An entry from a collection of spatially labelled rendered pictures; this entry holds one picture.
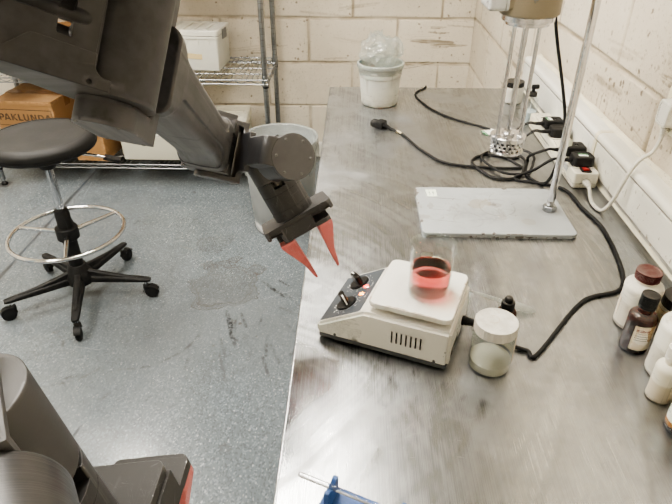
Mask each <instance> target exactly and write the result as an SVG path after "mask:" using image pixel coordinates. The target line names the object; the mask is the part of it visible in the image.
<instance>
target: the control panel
mask: <svg viewBox="0 0 672 504"><path fill-rule="evenodd" d="M384 270H385V269H381V270H377V271H373V272H370V273H366V274H362V275H360V277H362V276H367V277H368V278H369V281H368V282H367V283H366V284H365V285H368V287H366V288H364V286H365V285H364V286H362V287H360V288H358V289H351V288H350V285H351V283H352V282H353V281H354V280H353V278H352V277H351V278H348V279H347V281H346V282H345V284H344V285H343V287H342V288H341V290H342V291H343V292H344V294H345V295H346V297H348V296H355V298H356V302H355V303H354V304H353V305H352V306H350V307H349V308H347V309H344V310H338V309H337V304H338V303H339V302H340V301H341V299H340V297H339V295H338V294H337V296H336V297H335V298H334V300H333V301H332V303H331V304H330V306H329V307H328V309H327V310H326V312H325V313H324V315H323V316H322V318H321V319H320V320H323V319H328V318H332V317H336V316H341V315H345V314H350V313H354V312H358V311H360V310H361V308H362V307H363V305H364V303H365V302H366V300H367V298H368V297H369V295H370V293H371V292H372V290H373V288H374V287H375V285H376V283H377V282H378V280H379V278H380V276H381V275H382V273H383V271H384ZM341 290H340V291H341ZM360 292H364V293H363V294H362V295H359V293H360Z"/></svg>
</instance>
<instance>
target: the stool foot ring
mask: <svg viewBox="0 0 672 504"><path fill-rule="evenodd" d="M77 209H99V210H105V211H109V212H110V213H108V214H105V215H103V216H100V217H98V218H95V219H93V220H90V221H88V222H85V223H83V224H80V225H77V223H75V222H73V220H72V223H73V226H72V227H71V228H69V229H66V230H60V229H58V226H57V225H56V226H55V228H54V229H50V228H38V227H25V226H26V225H28V224H29V223H31V222H33V221H35V220H38V219H40V218H43V217H45V216H48V215H51V214H54V211H53V210H51V211H47V212H44V213H41V214H39V215H36V216H34V217H32V218H30V219H28V220H26V221H24V222H23V223H21V224H19V225H18V226H17V227H15V228H14V229H13V230H12V231H11V232H10V233H9V235H8V236H7V238H6V240H5V249H6V251H7V253H8V254H9V255H10V256H11V257H13V258H15V259H17V260H20V261H23V262H27V263H35V264H52V263H61V262H67V261H72V260H76V259H80V258H83V257H86V256H89V255H92V254H94V253H96V252H99V251H101V250H103V249H105V248H106V247H108V246H110V245H111V244H113V243H114V242H115V241H116V240H117V239H119V237H120V236H121V235H122V234H123V232H124V231H125V228H126V220H125V218H124V216H123V215H122V214H121V213H120V212H118V211H117V210H115V209H112V208H109V207H105V206H98V205H77V206H69V207H68V210H77ZM115 214H116V215H117V216H118V217H119V218H120V219H121V221H122V226H121V229H120V231H119V232H118V233H117V234H116V235H115V236H114V237H113V238H112V239H111V240H109V241H108V242H106V243H104V244H103V245H101V246H99V247H97V248H94V249H92V250H89V251H87V252H84V253H81V254H77V255H73V256H69V257H68V248H69V243H70V242H73V241H75V240H77V239H78V238H79V237H80V232H79V230H80V229H83V228H85V227H87V226H90V225H92V224H94V223H97V222H99V221H101V220H103V219H106V218H108V217H110V216H113V215H115ZM19 230H27V231H37V232H46V233H55V234H56V237H57V240H58V241H59V242H61V243H64V251H63V258H56V259H31V258H25V257H22V256H19V255H17V254H15V253H14V252H13V251H12V250H11V248H10V241H11V239H12V237H13V236H14V235H15V233H16V232H18V231H19Z"/></svg>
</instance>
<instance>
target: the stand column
mask: <svg viewBox="0 0 672 504"><path fill-rule="evenodd" d="M601 1H602V0H592V3H591V7H590V12H589V16H588V21H587V25H586V29H585V34H584V38H583V43H582V47H581V52H580V56H579V61H578V65H577V70H576V74H575V79H574V83H573V88H572V92H571V97H570V101H569V106H568V110H567V115H566V119H565V123H564V128H563V132H562V137H561V141H560V146H559V150H558V155H557V159H556V164H555V168H554V173H553V177H552V182H551V186H550V191H549V195H548V200H547V203H544V204H543V208H542V210H543V211H544V212H546V213H555V212H556V210H557V206H556V205H555V204H554V203H555V199H556V195H557V190H558V186H559V182H560V177H561V173H562V169H563V165H564V160H565V156H566V152H567V147H568V143H569V139H570V134H571V130H572V126H573V121H574V117H575V113H576V108H577V104H578V100H579V96H580V91H581V87H582V83H583V78H584V74H585V70H586V65H587V61H588V57H589V52H590V48H591V44H592V39H593V35H594V31H595V27H596V22H597V18H598V14H599V9H600V5H601Z"/></svg>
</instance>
